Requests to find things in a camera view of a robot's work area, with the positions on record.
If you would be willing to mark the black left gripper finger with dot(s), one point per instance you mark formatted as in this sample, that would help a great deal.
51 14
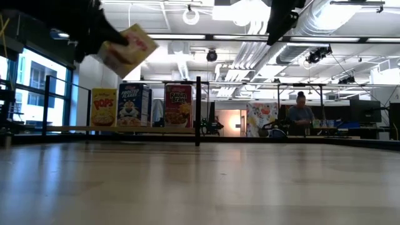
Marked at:
115 38

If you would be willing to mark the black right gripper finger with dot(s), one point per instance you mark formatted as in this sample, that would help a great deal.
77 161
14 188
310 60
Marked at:
281 26

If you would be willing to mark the yellow Corn Pops cereal box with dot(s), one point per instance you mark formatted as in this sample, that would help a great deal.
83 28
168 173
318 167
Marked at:
137 53
103 107

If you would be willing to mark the pink Raisin Bran cereal box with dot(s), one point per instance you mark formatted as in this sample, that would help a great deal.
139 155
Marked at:
178 106

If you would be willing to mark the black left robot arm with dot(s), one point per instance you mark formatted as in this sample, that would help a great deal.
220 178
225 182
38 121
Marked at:
37 12

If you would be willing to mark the long ceiling light bar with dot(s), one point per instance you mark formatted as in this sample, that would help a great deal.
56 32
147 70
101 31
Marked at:
250 37

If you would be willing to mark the large bright window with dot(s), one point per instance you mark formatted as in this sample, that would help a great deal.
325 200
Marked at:
34 78

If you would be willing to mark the black round ceiling spotlight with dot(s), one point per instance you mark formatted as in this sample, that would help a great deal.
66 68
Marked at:
212 55

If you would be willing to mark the person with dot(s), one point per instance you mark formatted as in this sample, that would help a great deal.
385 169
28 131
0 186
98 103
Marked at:
300 114

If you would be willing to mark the colourful floral panel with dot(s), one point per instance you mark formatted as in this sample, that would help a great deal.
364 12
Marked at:
262 118

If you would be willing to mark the black and blue floor machine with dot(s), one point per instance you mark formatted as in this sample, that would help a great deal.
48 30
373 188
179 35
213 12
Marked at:
275 132

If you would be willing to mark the black computer monitor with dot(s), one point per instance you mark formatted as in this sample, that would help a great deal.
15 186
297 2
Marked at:
365 111
395 118

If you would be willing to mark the small black background machine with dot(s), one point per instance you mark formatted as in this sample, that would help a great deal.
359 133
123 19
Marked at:
212 126

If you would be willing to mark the silver ventilation duct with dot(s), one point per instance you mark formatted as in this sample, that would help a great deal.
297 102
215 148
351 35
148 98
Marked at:
312 18

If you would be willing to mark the black ceiling camera rig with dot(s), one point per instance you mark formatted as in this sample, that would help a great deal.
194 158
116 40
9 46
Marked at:
318 54

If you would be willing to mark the black background metal frame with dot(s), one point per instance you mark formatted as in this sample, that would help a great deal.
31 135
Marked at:
278 93

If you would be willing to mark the wooden shelf with black frame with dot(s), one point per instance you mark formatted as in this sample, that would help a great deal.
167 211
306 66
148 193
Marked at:
197 109

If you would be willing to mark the black table border rail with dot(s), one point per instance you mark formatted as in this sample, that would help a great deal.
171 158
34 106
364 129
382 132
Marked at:
250 139

